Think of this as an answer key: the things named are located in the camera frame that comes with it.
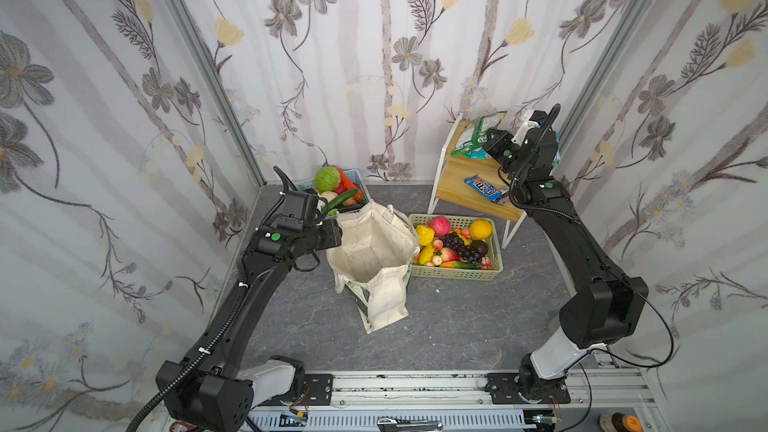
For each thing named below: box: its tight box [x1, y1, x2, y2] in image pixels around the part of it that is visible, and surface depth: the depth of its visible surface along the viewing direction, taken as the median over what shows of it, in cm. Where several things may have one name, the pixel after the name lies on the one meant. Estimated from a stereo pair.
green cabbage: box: [314, 166, 341, 191], surface depth 107 cm
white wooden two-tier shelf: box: [427, 113, 527, 249], surface depth 97 cm
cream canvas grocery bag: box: [326, 200, 420, 334], surface depth 84 cm
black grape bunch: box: [439, 232, 482, 266], surface depth 95 cm
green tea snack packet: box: [451, 110, 507, 159], surface depth 82 cm
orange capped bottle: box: [598, 412, 643, 432], surface depth 66 cm
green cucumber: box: [321, 188, 359, 217], surface depth 106 cm
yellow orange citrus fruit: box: [469, 219, 493, 240], surface depth 99 cm
